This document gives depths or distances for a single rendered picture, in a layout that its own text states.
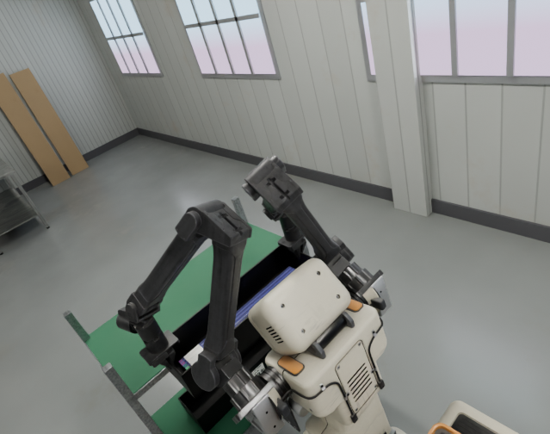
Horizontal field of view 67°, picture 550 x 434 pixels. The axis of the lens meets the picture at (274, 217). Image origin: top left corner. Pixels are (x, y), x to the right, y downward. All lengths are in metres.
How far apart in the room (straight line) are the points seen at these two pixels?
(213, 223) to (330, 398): 0.49
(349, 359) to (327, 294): 0.16
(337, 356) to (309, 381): 0.09
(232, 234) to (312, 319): 0.28
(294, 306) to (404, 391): 1.52
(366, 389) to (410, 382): 1.31
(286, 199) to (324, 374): 0.40
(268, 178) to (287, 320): 0.32
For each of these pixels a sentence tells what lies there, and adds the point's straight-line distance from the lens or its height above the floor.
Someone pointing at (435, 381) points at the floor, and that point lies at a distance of 2.45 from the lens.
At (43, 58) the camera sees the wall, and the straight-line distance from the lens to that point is 7.42.
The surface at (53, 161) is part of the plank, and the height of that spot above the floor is 0.32.
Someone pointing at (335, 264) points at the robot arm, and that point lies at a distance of 1.20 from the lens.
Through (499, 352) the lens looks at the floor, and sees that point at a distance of 2.58.
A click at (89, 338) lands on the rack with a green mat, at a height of 0.95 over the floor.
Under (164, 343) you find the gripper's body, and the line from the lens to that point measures 1.27.
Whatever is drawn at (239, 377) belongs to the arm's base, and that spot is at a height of 1.24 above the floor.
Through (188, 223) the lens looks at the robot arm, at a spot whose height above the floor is 1.61.
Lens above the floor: 2.03
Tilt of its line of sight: 32 degrees down
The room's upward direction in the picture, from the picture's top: 18 degrees counter-clockwise
